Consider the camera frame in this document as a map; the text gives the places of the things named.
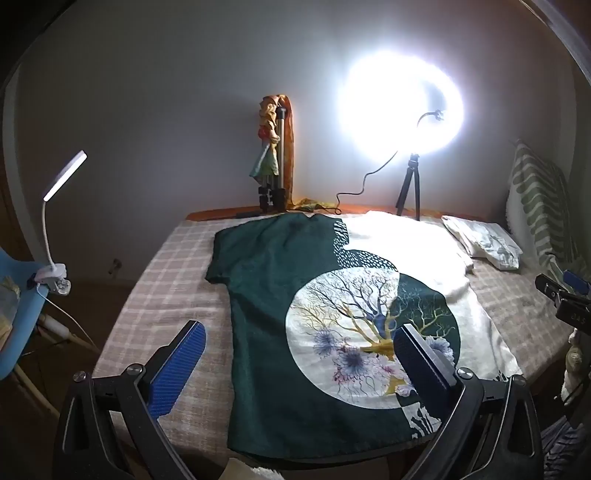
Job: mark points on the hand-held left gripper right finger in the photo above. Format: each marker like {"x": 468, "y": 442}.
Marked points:
{"x": 425, "y": 364}

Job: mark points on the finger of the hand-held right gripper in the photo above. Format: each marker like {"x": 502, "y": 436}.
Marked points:
{"x": 549, "y": 286}
{"x": 576, "y": 281}

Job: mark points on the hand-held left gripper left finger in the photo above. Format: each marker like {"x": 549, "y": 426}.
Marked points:
{"x": 178, "y": 369}

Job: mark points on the green white tree-print t-shirt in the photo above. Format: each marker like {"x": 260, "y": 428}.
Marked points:
{"x": 268, "y": 286}

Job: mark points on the person's right hand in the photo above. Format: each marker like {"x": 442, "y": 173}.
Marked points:
{"x": 575, "y": 357}

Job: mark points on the folded white garment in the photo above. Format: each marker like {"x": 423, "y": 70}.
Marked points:
{"x": 485, "y": 242}

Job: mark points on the checkered beige bed sheet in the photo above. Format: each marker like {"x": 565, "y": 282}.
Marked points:
{"x": 152, "y": 286}

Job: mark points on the green striped pillow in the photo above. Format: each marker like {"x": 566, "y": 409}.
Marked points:
{"x": 538, "y": 198}

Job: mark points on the white fluffy cloth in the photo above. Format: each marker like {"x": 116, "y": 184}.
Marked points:
{"x": 254, "y": 470}

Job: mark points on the dark ribbed cloth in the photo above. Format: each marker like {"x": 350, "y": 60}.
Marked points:
{"x": 565, "y": 450}

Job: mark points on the blue chair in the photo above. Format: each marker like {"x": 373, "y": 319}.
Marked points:
{"x": 23, "y": 318}

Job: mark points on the white clip lamp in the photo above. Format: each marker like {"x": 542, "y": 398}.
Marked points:
{"x": 46, "y": 221}

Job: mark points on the black gooseneck phone holder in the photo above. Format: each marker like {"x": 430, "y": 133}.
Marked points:
{"x": 431, "y": 115}

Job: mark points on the orange patterned cloth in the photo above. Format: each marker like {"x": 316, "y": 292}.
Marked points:
{"x": 290, "y": 147}

